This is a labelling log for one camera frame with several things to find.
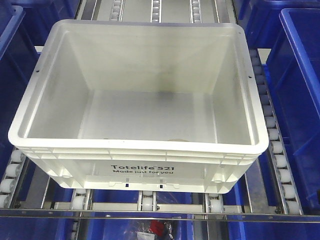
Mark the yellow plush fruit toy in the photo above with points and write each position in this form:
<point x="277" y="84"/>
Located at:
<point x="177" y="140"/>

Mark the white plastic tote box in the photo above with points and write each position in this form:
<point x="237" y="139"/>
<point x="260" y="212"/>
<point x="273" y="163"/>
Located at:
<point x="142" y="84"/>

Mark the red black items in bag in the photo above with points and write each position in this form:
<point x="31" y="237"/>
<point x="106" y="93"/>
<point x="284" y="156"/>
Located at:
<point x="156" y="230"/>

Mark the shelf roller tracks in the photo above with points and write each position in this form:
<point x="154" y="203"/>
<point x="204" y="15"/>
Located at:
<point x="158" y="11"/>

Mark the blue bin lower shelf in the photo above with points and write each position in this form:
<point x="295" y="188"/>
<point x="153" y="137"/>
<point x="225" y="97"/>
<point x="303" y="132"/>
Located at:
<point x="133" y="229"/>

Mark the right roller track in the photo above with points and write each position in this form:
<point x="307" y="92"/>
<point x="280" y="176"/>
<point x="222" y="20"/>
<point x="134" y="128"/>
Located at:
<point x="288" y="201"/>

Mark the roller track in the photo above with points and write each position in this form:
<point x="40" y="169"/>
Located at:
<point x="13" y="187"/>
<point x="288" y="201"/>

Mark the blue bin right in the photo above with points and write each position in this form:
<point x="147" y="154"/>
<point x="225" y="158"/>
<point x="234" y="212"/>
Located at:
<point x="291" y="30"/>

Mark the blue bin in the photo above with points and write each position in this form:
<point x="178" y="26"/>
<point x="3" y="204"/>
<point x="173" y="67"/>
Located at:
<point x="291" y="30"/>
<point x="24" y="25"/>

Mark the left roller track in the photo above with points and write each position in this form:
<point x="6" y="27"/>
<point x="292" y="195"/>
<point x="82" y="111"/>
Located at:
<point x="13" y="187"/>

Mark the blue bin left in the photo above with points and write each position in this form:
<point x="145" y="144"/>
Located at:
<point x="24" y="25"/>

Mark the metal shelf front rail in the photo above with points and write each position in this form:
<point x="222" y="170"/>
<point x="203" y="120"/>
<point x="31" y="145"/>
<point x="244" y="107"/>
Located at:
<point x="158" y="215"/>

